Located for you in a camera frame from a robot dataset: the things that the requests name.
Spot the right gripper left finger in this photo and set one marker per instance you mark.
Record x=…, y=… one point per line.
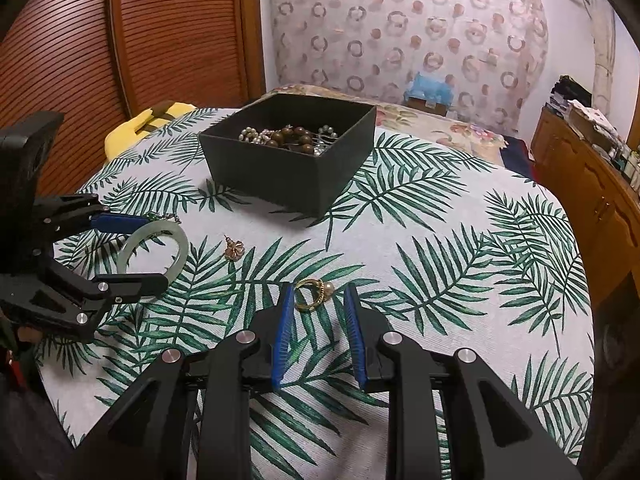
x=146, y=433

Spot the wooden slatted wardrobe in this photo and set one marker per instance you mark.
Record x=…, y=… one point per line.
x=101, y=62

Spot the small rose gold brooch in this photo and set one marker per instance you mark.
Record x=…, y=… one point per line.
x=234, y=250

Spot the circle patterned curtain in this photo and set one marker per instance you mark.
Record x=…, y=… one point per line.
x=488, y=53

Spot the floral bed quilt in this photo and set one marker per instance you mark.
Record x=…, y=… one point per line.
x=505, y=151

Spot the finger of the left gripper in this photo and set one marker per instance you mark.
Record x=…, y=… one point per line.
x=125, y=287
x=118, y=223

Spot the palm leaf print blanket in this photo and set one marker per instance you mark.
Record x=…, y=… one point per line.
x=454, y=251

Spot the wooden sideboard cabinet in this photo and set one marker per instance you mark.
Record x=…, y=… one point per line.
x=602, y=209

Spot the yellow plush toy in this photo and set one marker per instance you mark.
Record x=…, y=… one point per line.
x=131, y=132

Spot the blue bag on box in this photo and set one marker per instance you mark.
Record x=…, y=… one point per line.
x=427, y=93

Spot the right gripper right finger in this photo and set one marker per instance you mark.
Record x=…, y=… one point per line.
x=455, y=402

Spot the beige side curtain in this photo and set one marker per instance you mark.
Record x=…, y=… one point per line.
x=602, y=23

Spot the pale jade bangle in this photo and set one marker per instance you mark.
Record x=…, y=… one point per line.
x=156, y=252

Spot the black jewelry box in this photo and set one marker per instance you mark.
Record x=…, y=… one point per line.
x=301, y=182

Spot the stack of papers and clothes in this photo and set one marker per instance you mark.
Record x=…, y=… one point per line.
x=572, y=102

